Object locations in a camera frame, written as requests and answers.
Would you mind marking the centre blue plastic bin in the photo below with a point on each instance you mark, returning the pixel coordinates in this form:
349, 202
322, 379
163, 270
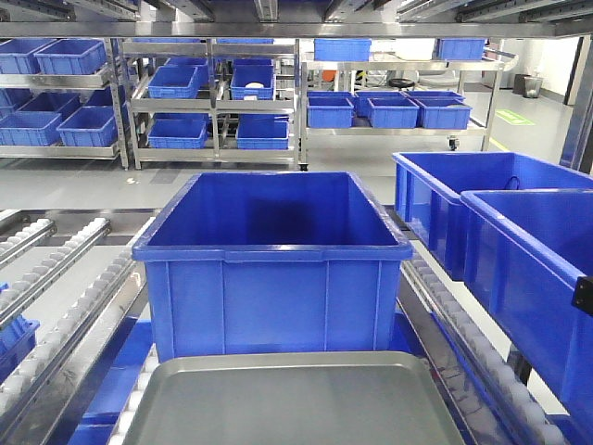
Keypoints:
262, 262

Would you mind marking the right front blue bin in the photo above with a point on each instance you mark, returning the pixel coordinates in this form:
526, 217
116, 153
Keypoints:
529, 263

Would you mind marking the right rear blue bin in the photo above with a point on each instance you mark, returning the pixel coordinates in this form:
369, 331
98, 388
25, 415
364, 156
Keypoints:
429, 186

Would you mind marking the silver metal tray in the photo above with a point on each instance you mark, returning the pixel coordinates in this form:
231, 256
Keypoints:
363, 397

